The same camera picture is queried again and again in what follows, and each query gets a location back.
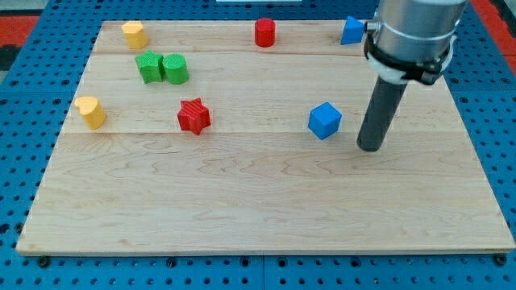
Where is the yellow heart block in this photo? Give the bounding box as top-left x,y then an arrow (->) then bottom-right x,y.
121,21 -> 148,49
74,96 -> 106,130

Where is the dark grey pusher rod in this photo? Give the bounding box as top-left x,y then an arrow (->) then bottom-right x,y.
356,77 -> 406,152

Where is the light wooden board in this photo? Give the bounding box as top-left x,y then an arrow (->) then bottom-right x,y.
17,21 -> 515,256

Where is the yellow heart block lower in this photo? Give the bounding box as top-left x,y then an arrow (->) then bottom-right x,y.
74,96 -> 106,130

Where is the green cylinder block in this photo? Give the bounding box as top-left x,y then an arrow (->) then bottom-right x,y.
162,53 -> 189,85

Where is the green star block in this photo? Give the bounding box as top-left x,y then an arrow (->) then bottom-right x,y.
135,50 -> 164,84

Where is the blue cube block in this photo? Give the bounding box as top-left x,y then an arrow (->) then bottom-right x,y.
308,102 -> 342,140

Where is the yellow heart block upper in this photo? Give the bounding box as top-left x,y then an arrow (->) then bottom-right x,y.
121,21 -> 148,49

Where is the red cylinder block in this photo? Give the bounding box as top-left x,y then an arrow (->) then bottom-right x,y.
254,18 -> 276,48

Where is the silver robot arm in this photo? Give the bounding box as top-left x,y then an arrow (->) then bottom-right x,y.
364,0 -> 468,85

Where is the black cable clamp on arm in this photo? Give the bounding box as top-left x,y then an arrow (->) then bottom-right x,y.
364,34 -> 456,85

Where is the red star block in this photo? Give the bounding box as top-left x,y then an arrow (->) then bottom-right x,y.
177,97 -> 211,135

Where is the blue triangle block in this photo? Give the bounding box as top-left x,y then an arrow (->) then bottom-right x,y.
340,15 -> 365,45

